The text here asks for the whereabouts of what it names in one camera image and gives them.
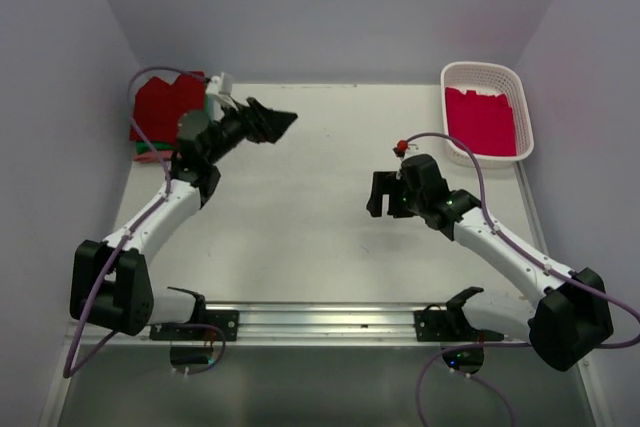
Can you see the dark red t-shirt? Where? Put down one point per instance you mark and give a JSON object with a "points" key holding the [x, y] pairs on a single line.
{"points": [[159, 105]]}

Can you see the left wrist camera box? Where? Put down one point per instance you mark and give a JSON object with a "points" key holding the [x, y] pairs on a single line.
{"points": [[218, 91]]}

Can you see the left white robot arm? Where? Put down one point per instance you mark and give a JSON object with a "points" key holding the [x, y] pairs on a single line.
{"points": [[111, 285]]}

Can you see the pink folded t-shirt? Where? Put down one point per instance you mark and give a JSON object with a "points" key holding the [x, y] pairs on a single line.
{"points": [[150, 157]]}

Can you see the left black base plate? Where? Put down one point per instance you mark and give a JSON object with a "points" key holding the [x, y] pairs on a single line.
{"points": [[208, 326]]}

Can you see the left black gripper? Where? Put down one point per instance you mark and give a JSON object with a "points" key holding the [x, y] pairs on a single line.
{"points": [[259, 123]]}

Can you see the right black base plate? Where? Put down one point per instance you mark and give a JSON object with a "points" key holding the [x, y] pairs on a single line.
{"points": [[439, 323]]}

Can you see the aluminium mounting rail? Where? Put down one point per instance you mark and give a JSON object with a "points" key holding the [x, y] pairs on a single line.
{"points": [[320, 324]]}

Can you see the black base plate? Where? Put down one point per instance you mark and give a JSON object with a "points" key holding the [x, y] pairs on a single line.
{"points": [[439, 323], [208, 326]]}

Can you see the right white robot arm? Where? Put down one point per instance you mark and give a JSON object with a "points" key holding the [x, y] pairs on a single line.
{"points": [[563, 316]]}

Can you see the magenta t-shirt in basket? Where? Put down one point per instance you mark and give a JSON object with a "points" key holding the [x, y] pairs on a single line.
{"points": [[484, 123]]}

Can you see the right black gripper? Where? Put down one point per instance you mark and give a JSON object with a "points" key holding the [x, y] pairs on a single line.
{"points": [[385, 182]]}

